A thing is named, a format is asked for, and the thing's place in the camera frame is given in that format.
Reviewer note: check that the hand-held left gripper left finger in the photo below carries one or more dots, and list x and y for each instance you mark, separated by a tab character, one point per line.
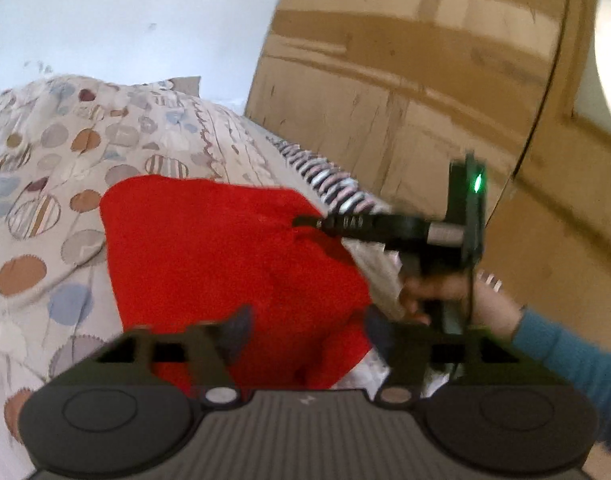
238	332

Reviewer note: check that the person's right hand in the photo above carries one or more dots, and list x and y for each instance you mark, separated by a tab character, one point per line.
495	310

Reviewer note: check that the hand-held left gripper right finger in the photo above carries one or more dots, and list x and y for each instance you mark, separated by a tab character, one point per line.
381	334

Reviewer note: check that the grey pillow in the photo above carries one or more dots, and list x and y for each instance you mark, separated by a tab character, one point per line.
183	85

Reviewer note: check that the red fleece sweater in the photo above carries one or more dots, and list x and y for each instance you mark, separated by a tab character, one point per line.
210	260

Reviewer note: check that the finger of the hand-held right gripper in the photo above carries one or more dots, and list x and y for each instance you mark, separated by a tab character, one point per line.
355	222
385	241

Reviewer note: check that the circle printed quilt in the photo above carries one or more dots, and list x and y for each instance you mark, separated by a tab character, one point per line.
60	170

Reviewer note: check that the person's right forearm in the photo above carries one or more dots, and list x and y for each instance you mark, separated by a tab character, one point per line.
575	370

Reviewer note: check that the wooden wardrobe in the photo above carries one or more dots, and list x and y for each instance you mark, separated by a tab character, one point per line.
410	60

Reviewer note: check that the black white striped cloth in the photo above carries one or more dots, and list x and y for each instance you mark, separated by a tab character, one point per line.
330	180

